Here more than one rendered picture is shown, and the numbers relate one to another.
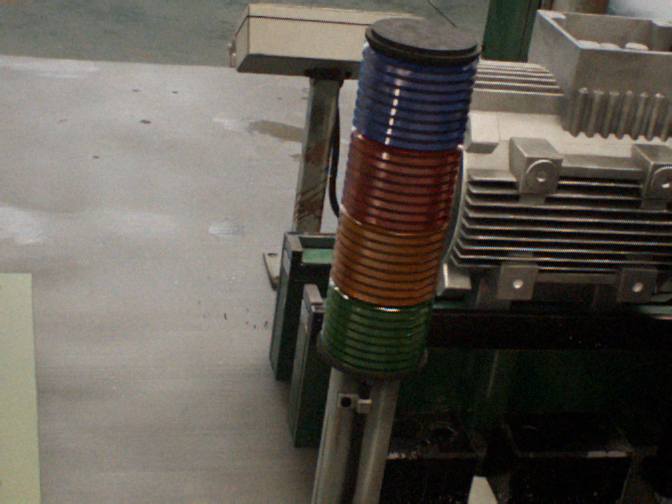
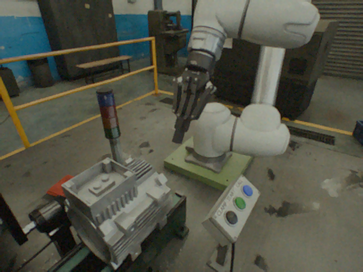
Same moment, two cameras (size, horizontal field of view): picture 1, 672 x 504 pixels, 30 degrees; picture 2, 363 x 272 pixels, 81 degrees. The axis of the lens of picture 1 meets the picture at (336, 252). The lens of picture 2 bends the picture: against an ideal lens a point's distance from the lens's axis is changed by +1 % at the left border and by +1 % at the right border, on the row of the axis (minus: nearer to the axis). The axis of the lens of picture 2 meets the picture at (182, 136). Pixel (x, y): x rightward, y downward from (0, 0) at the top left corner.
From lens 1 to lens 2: 141 cm
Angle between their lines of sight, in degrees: 112
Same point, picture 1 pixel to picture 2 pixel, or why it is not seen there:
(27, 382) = (193, 171)
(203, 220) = (269, 259)
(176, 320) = not seen: hidden behind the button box
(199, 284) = not seen: hidden behind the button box
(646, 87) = (88, 179)
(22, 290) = (224, 183)
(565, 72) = (113, 168)
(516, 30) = not seen: outside the picture
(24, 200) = (294, 221)
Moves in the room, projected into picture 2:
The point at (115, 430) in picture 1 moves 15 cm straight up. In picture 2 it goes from (182, 185) to (182, 157)
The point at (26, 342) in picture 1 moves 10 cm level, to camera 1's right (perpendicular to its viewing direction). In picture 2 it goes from (205, 175) to (188, 186)
